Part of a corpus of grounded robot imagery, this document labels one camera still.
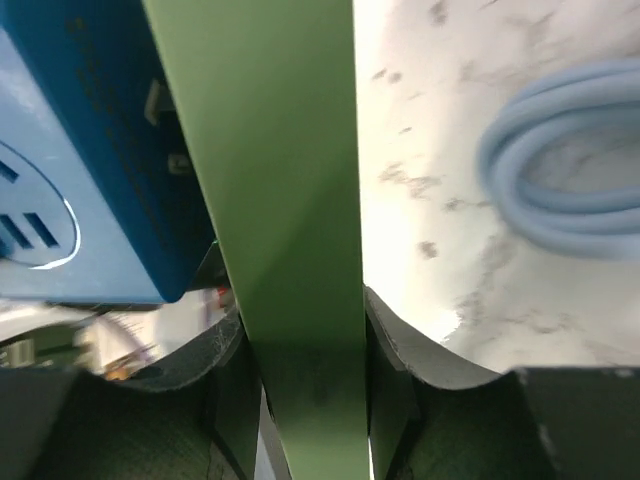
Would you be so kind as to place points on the blue cube socket adapter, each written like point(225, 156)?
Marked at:
point(99, 202)

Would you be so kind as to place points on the green power strip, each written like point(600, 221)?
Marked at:
point(266, 95)

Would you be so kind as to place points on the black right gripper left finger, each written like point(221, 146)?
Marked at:
point(194, 414)

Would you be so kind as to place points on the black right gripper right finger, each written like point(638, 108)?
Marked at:
point(435, 415)

